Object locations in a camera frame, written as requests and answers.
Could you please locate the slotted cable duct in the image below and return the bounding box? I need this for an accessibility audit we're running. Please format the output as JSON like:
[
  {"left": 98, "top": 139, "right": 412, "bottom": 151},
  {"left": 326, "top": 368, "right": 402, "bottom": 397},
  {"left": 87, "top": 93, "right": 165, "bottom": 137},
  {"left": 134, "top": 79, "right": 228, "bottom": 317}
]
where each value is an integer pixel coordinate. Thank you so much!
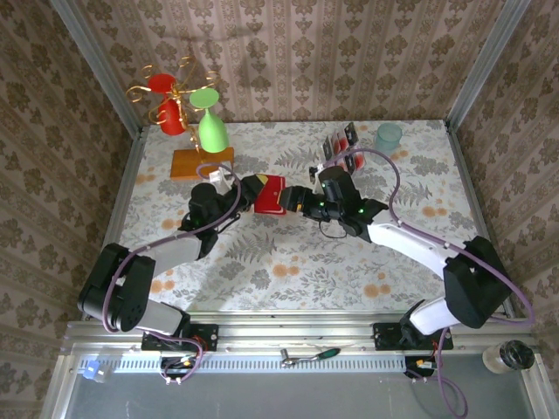
[{"left": 78, "top": 354, "right": 410, "bottom": 373}]

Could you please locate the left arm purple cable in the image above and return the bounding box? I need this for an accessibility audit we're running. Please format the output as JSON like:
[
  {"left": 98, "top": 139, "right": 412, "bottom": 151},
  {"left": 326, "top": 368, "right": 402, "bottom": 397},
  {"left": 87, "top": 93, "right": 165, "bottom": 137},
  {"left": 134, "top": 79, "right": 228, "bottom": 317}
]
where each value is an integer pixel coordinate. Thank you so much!
[{"left": 100, "top": 161, "right": 244, "bottom": 386}]

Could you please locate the ratchet wrench green handle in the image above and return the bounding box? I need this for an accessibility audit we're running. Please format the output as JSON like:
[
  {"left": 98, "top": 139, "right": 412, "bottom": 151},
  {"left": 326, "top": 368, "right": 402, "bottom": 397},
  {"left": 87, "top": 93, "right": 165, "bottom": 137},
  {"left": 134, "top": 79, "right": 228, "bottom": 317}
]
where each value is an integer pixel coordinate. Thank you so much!
[{"left": 280, "top": 347, "right": 342, "bottom": 368}]

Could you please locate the thin black cable loop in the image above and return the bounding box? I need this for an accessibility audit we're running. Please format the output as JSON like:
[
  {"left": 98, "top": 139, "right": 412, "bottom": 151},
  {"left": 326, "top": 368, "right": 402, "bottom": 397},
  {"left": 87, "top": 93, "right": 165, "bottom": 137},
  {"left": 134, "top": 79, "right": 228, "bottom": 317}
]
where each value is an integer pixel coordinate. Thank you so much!
[{"left": 318, "top": 216, "right": 355, "bottom": 240}]

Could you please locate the grey metal shelf panel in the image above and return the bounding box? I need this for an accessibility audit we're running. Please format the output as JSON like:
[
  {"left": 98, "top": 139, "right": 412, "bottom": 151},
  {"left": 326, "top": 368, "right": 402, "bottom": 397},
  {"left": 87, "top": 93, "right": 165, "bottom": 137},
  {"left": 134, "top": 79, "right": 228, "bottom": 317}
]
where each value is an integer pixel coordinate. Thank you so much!
[{"left": 41, "top": 354, "right": 559, "bottom": 419}]

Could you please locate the floral patterned table cover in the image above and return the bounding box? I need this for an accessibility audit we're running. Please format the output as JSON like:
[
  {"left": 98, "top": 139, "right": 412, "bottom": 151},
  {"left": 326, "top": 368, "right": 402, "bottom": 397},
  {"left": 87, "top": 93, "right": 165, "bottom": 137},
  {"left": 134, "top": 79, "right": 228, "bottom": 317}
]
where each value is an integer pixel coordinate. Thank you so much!
[{"left": 100, "top": 120, "right": 504, "bottom": 313}]

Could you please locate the blue white small device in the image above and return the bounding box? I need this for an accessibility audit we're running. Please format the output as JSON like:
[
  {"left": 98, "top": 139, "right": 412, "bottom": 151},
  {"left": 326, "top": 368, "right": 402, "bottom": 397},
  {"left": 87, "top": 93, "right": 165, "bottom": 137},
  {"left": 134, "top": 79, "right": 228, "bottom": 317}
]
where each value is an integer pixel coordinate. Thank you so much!
[{"left": 79, "top": 358, "right": 117, "bottom": 385}]

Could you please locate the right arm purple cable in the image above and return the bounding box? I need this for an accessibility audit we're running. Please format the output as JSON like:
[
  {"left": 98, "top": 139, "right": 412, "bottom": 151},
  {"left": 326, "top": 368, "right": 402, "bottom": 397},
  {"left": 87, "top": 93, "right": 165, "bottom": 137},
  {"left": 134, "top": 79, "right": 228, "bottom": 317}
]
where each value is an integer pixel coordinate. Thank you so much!
[{"left": 321, "top": 148, "right": 536, "bottom": 416}]

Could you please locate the aluminium front rail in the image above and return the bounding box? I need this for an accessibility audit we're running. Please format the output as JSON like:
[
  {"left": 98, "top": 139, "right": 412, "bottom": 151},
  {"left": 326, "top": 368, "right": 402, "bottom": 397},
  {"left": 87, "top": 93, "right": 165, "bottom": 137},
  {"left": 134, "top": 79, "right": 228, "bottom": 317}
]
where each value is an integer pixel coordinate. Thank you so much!
[{"left": 60, "top": 312, "right": 541, "bottom": 355}]

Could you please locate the teal plastic cup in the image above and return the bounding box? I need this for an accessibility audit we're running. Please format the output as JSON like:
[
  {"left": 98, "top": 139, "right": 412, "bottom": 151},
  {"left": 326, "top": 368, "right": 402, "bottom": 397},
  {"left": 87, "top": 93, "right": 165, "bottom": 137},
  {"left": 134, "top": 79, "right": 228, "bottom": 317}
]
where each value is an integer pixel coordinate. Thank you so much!
[{"left": 373, "top": 122, "right": 404, "bottom": 155}]

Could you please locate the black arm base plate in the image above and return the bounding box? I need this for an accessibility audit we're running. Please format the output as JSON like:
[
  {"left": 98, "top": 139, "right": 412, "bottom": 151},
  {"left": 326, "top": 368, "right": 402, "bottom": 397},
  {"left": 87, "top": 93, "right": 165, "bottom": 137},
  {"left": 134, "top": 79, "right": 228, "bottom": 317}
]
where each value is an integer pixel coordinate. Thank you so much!
[
  {"left": 373, "top": 321, "right": 454, "bottom": 352},
  {"left": 141, "top": 323, "right": 219, "bottom": 353}
]

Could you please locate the glass jar black lid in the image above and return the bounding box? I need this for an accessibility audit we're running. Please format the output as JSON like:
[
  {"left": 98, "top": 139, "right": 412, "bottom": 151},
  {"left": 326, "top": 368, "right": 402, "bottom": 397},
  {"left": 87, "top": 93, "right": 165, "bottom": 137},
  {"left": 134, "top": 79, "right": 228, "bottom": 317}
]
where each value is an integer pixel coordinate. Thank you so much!
[{"left": 482, "top": 340, "right": 536, "bottom": 375}]

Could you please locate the aluminium frame post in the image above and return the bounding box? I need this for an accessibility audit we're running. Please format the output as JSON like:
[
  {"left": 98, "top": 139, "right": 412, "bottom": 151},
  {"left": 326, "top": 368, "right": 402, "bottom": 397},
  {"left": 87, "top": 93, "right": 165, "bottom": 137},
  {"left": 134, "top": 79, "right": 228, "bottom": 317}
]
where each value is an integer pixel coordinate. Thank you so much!
[
  {"left": 48, "top": 0, "right": 144, "bottom": 137},
  {"left": 444, "top": 0, "right": 533, "bottom": 132}
]

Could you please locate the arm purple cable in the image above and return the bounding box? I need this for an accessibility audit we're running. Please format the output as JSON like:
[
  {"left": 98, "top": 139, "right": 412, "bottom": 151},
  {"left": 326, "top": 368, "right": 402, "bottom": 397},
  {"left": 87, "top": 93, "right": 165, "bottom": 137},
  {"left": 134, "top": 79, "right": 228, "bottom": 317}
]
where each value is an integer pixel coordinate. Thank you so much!
[
  {"left": 321, "top": 148, "right": 536, "bottom": 416},
  {"left": 100, "top": 161, "right": 244, "bottom": 386}
]

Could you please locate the red wine glass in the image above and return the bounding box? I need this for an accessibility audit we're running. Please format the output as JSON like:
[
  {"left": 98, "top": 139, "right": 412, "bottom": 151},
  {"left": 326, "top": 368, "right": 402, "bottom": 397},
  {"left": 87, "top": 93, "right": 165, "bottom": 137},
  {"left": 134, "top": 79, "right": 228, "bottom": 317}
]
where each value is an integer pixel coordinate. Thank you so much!
[{"left": 147, "top": 72, "right": 188, "bottom": 138}]

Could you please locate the aluminium table side rail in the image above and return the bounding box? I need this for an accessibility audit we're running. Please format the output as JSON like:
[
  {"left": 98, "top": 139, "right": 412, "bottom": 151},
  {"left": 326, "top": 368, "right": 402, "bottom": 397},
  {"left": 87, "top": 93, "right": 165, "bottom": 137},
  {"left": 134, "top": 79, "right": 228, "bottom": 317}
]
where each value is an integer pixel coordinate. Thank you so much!
[
  {"left": 82, "top": 126, "right": 148, "bottom": 322},
  {"left": 443, "top": 120, "right": 516, "bottom": 318}
]

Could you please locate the red rectangular tray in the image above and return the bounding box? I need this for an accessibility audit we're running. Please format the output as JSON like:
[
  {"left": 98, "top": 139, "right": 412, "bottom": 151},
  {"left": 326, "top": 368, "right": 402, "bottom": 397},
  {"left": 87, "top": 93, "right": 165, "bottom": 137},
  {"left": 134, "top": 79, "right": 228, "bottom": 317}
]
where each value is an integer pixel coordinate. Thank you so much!
[{"left": 252, "top": 173, "right": 289, "bottom": 217}]

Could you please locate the gold wire rack wooden base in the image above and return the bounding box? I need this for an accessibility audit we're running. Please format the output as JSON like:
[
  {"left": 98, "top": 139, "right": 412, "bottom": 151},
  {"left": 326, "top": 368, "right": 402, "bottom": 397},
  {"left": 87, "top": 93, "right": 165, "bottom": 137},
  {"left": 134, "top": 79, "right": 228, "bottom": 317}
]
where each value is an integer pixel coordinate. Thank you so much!
[{"left": 125, "top": 55, "right": 236, "bottom": 181}]

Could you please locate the black power connector box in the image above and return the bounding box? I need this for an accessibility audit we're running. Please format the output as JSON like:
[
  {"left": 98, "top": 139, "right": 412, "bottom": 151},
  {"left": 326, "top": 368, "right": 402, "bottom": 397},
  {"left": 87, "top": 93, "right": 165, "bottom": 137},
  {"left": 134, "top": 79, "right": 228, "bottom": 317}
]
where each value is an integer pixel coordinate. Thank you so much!
[
  {"left": 404, "top": 355, "right": 439, "bottom": 379},
  {"left": 159, "top": 355, "right": 198, "bottom": 380}
]

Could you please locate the green wine glass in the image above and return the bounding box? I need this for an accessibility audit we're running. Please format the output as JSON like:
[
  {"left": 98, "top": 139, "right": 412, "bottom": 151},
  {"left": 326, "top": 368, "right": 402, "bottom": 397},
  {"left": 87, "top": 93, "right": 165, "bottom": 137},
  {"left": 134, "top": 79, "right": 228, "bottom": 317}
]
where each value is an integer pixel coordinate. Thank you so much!
[{"left": 189, "top": 86, "right": 231, "bottom": 155}]

